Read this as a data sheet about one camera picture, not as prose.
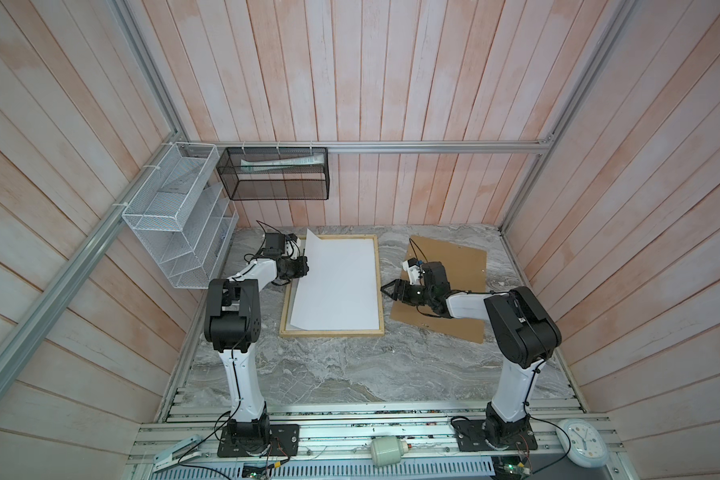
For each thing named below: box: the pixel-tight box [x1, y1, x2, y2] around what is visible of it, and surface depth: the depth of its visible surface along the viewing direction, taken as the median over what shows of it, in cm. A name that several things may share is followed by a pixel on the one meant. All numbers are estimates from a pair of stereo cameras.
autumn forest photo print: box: [290, 228, 379, 331], surface depth 100 cm
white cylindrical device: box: [370, 436, 409, 467], surface depth 67 cm
